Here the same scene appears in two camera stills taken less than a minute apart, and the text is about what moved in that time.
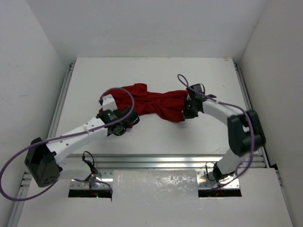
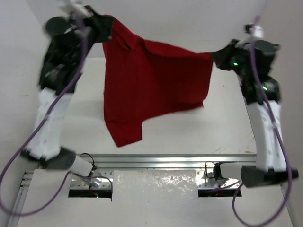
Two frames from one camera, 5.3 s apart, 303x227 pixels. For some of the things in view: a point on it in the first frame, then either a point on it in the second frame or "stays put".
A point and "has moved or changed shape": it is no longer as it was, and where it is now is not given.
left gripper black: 132,115 to 101,26
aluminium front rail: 188,161 stays put
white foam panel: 155,185 stays put
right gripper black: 187,115 to 221,58
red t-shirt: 170,105 has moved or changed shape
